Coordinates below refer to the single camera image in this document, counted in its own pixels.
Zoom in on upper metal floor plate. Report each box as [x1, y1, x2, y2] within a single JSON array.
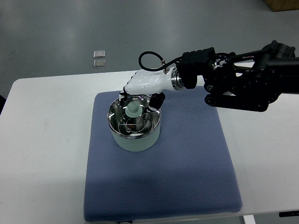
[[93, 50, 106, 58]]

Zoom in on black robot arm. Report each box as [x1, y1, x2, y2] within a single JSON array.
[[175, 40, 299, 112]]

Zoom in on green steel pot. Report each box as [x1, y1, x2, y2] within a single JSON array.
[[107, 93, 162, 153]]

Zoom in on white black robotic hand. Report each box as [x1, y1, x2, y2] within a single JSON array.
[[119, 70, 175, 113]]

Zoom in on black cable loop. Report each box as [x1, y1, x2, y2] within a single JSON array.
[[138, 51, 185, 74]]

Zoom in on brown cardboard box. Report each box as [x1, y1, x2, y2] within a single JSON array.
[[264, 0, 299, 12]]

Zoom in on wire steaming rack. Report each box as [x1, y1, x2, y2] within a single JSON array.
[[117, 115, 153, 136]]

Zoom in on glass lid with green knob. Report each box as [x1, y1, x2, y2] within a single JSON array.
[[107, 95, 161, 139]]

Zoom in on blue quilted mat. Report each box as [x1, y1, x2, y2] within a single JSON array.
[[84, 86, 242, 222]]

